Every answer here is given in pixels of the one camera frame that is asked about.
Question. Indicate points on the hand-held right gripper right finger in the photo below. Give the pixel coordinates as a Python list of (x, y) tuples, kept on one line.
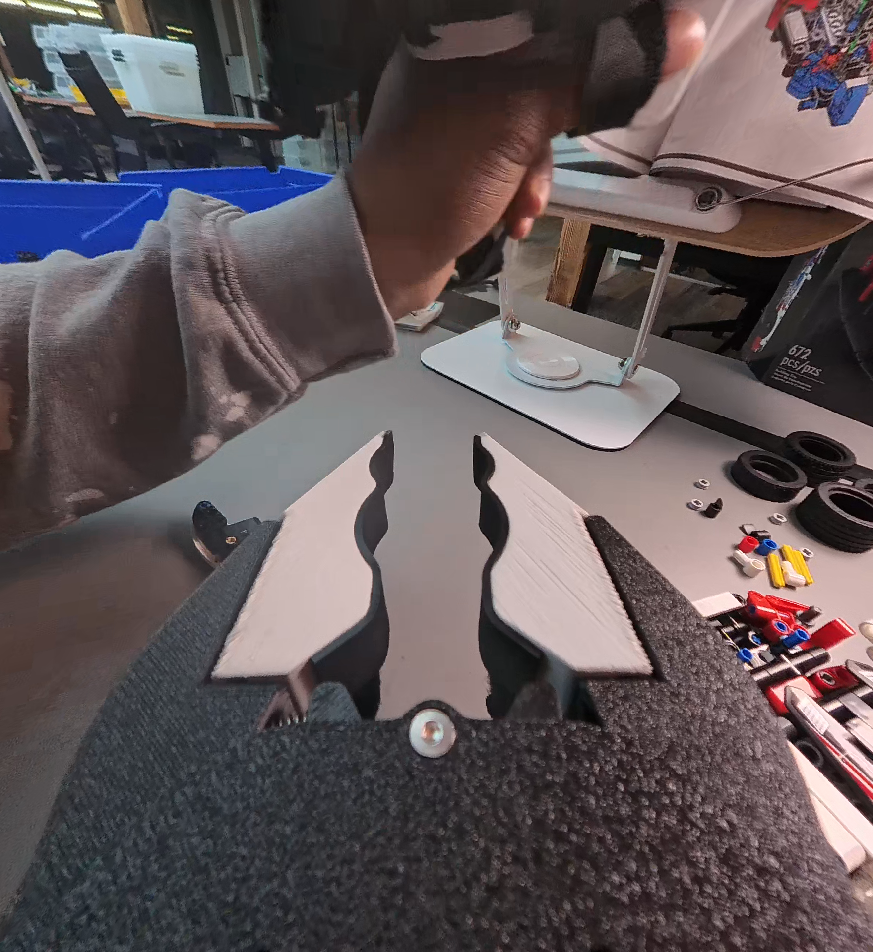
[(555, 587)]

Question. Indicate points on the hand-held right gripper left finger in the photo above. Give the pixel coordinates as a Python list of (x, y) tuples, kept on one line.
[(310, 595)]

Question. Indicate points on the toy instruction booklet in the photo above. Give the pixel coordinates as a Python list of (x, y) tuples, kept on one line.
[(741, 89)]

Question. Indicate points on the person's left forearm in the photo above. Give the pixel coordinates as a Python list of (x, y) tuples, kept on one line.
[(183, 335)]

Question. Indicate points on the grey desk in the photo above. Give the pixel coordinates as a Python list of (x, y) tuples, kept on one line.
[(347, 401)]

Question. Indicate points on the person's left hand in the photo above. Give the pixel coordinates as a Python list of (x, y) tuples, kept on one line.
[(451, 163)]

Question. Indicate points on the blue plastic bin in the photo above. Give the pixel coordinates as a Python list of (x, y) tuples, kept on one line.
[(42, 219), (258, 182)]

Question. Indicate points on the wooden table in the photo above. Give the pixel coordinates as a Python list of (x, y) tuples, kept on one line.
[(183, 119)]

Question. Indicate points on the white printer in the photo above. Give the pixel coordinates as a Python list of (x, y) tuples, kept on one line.
[(157, 74)]

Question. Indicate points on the small black peg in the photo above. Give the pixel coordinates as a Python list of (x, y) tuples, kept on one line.
[(715, 507)]

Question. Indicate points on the white book stand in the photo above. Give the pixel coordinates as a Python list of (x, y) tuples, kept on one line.
[(607, 405)]

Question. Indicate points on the white toy connector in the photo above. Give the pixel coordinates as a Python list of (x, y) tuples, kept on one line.
[(749, 564)]

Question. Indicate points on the small red connector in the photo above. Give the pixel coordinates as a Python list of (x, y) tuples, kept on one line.
[(748, 544)]

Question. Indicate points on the wooden pillar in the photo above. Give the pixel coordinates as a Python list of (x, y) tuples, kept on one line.
[(133, 15)]

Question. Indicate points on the small grey toy piece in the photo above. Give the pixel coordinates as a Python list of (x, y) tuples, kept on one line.
[(755, 532)]

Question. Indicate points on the small blue connector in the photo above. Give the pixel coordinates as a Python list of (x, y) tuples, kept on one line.
[(766, 547)]

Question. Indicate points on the yellow toy axle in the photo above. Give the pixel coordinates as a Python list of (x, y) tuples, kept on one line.
[(796, 561), (776, 570)]

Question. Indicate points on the black office chair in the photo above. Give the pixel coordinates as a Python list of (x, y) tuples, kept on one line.
[(94, 104)]

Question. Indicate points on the pile of toy building pieces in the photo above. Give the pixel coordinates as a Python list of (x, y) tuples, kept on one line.
[(823, 669)]

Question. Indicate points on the clear bag of parts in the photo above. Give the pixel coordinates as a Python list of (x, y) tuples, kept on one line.
[(416, 318)]

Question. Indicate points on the black toy box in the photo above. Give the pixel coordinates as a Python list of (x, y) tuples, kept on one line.
[(823, 335)]

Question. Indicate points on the black glossy bracket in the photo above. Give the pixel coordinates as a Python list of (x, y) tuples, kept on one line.
[(217, 529)]

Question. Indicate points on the wooden post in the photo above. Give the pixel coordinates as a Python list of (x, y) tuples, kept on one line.
[(570, 260)]

